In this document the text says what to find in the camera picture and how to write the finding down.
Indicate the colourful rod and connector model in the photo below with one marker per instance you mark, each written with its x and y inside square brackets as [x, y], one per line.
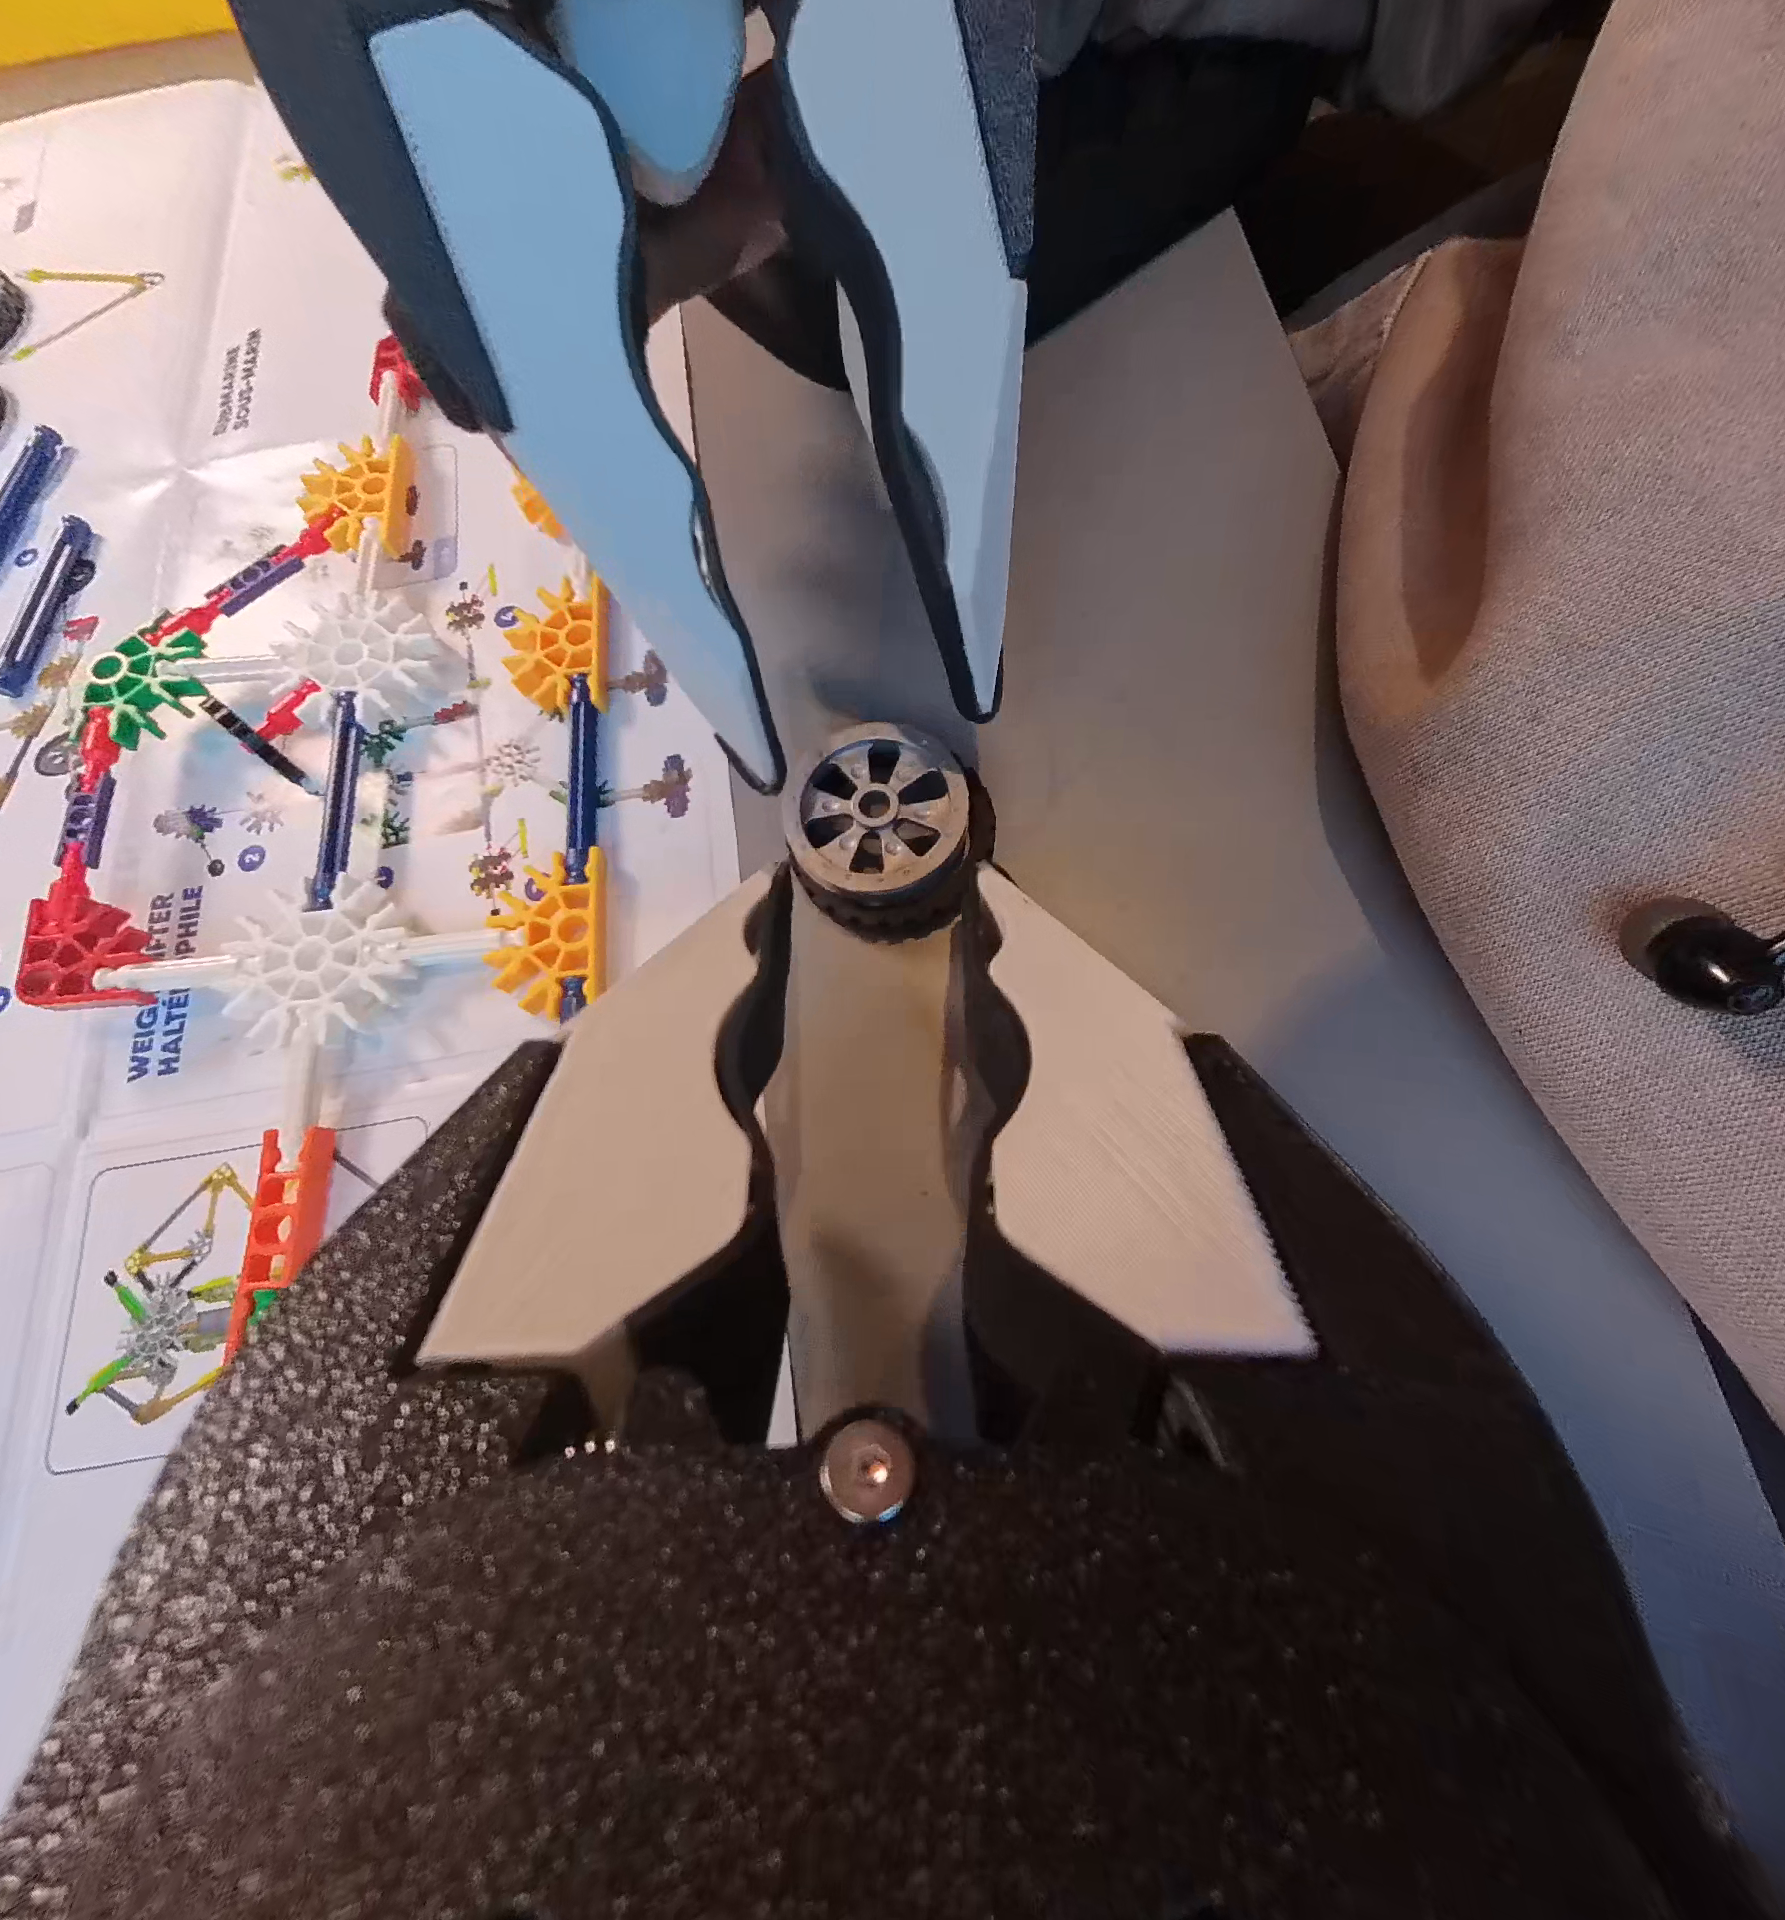
[352, 646]

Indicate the grey desk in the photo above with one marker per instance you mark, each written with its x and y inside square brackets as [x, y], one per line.
[1192, 601]

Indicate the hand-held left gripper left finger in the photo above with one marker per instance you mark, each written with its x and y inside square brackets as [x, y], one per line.
[593, 1201]

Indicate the short blue plastic rod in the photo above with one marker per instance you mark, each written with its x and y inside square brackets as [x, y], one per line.
[9, 511]

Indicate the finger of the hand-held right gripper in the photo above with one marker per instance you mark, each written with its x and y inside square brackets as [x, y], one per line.
[519, 226]
[937, 273]

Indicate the thick blue plastic rod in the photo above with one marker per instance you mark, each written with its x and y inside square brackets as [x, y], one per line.
[47, 601]

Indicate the person in beige hoodie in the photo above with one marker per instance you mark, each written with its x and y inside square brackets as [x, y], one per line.
[1613, 601]

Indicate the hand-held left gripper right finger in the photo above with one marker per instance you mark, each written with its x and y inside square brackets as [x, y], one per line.
[1147, 1201]

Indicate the yellow plastic parts bin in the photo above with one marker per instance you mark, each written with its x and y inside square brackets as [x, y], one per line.
[53, 26]

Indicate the large fold-out instruction sheet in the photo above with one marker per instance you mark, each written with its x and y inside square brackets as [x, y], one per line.
[114, 1201]

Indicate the grey plastic spoked wheel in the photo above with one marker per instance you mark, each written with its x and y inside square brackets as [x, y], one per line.
[880, 811]

